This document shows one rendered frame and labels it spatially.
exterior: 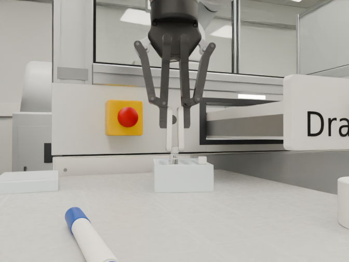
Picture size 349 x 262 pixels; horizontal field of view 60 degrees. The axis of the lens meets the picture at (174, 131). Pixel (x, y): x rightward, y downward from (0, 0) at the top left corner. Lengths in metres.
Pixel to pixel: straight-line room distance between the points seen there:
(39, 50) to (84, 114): 3.44
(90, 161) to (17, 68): 3.45
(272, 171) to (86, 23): 0.57
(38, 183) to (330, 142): 0.43
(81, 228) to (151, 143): 0.46
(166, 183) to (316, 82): 0.27
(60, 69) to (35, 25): 3.51
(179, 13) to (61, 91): 0.30
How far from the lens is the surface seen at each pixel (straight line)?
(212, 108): 1.09
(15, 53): 4.10
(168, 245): 0.24
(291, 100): 0.46
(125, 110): 0.59
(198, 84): 0.48
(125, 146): 0.66
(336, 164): 0.98
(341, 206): 0.31
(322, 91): 0.50
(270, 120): 0.52
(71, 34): 0.68
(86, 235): 0.22
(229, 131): 0.63
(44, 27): 4.14
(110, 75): 0.67
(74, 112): 0.65
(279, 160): 0.84
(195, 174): 0.43
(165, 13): 0.48
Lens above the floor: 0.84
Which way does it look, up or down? 1 degrees up
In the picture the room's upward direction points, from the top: straight up
